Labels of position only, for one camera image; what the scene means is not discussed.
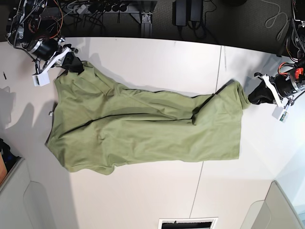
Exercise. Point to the white vent frame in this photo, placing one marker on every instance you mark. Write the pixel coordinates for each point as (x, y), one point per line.
(193, 223)

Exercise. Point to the green t-shirt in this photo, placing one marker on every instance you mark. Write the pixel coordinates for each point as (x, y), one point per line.
(100, 124)

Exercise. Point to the black power adapter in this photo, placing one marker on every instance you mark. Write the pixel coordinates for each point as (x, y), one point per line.
(179, 17)

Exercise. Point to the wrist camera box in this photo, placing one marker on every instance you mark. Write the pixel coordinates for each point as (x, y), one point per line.
(280, 113)
(41, 79)

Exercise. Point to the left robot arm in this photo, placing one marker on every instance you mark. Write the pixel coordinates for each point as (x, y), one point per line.
(294, 43)

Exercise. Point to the aluminium table leg post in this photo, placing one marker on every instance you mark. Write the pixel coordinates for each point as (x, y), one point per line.
(146, 25)

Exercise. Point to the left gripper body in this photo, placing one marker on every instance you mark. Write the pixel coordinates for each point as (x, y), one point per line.
(284, 85)

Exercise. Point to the white power strip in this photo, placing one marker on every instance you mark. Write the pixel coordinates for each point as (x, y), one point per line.
(83, 9)

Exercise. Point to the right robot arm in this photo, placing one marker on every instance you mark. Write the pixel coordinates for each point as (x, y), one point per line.
(34, 26)

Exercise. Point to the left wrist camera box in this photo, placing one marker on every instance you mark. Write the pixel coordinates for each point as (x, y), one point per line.
(280, 113)

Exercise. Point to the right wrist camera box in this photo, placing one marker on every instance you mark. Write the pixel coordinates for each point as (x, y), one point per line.
(41, 79)

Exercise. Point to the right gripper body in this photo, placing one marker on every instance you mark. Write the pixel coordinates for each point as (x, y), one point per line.
(49, 53)

